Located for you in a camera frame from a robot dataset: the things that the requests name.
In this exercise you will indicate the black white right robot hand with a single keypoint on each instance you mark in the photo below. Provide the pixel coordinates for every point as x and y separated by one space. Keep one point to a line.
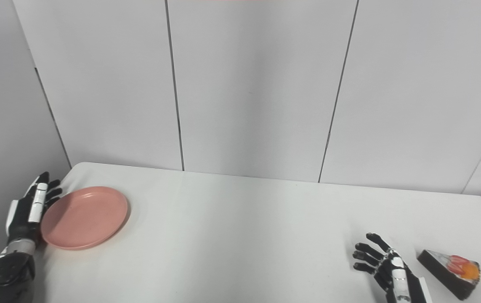
400 286

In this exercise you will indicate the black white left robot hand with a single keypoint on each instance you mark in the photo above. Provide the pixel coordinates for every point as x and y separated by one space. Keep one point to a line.
21 219

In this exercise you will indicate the chocolate cake slice with fruit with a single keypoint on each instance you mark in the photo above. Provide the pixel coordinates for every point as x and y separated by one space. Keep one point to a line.
444 273

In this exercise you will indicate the pink round plate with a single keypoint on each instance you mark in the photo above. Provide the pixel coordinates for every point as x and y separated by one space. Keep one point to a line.
83 218

